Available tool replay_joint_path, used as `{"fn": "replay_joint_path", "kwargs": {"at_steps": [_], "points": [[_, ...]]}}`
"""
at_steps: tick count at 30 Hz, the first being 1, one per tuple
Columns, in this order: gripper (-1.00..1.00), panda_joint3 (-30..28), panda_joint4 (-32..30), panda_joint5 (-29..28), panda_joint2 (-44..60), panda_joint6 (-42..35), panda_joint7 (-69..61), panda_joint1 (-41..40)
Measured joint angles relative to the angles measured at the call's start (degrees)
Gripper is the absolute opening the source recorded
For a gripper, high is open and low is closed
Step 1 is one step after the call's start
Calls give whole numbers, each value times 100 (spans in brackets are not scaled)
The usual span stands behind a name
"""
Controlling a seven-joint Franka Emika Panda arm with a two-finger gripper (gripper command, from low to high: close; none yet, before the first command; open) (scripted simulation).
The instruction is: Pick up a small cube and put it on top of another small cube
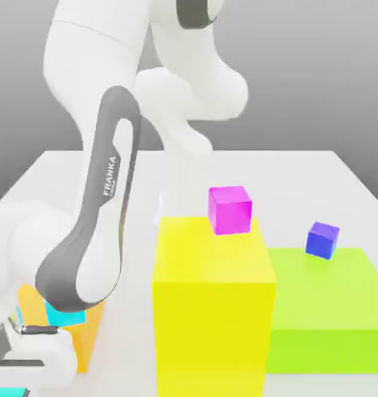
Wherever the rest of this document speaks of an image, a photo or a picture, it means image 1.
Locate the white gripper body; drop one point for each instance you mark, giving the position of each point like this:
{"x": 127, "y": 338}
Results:
{"x": 52, "y": 359}

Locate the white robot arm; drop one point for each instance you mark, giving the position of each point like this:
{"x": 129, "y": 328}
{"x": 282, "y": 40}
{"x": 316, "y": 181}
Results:
{"x": 93, "y": 77}

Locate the small cyan cube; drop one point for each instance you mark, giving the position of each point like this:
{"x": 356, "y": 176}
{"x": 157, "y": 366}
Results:
{"x": 66, "y": 318}
{"x": 6, "y": 393}

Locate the small magenta cube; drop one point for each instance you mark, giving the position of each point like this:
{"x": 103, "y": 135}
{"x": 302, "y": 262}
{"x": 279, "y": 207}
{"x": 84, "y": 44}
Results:
{"x": 230, "y": 211}

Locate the small blue cube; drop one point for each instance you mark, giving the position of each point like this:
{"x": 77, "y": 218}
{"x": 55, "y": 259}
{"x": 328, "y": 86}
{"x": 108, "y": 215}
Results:
{"x": 321, "y": 242}

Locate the large orange box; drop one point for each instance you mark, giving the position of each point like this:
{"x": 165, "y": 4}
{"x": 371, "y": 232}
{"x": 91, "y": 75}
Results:
{"x": 83, "y": 341}

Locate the large yellow box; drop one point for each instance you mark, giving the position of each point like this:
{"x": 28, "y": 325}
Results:
{"x": 213, "y": 310}

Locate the large lime green box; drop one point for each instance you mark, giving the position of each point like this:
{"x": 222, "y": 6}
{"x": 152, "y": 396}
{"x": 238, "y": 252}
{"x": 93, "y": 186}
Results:
{"x": 325, "y": 297}

